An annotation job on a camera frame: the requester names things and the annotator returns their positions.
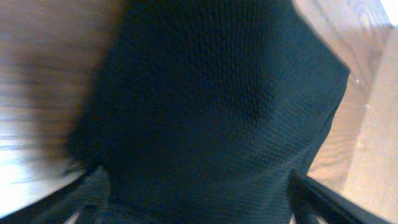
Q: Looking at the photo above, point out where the black cloth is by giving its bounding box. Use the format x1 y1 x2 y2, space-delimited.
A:
68 0 349 224

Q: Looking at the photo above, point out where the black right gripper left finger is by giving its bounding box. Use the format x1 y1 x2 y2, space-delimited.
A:
1 167 109 224

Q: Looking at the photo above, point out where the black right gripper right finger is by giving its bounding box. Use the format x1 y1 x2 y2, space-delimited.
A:
289 171 389 224

